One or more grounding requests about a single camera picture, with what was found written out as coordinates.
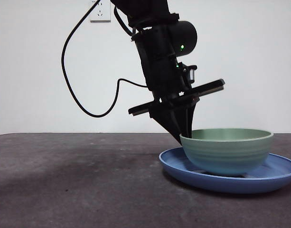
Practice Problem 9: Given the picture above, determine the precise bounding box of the green ribbed bowl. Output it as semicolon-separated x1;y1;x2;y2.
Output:
179;128;274;177

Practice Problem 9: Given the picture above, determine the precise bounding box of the blue round plate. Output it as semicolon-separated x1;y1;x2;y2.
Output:
159;146;291;194

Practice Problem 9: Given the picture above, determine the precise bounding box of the short black arm cable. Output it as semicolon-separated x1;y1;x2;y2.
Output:
113;6;134;36

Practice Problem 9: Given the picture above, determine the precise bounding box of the white wall socket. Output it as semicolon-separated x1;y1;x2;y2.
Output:
90;0;112;23

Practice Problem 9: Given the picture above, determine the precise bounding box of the long black looping cable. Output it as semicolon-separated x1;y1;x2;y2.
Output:
61;0;150;118

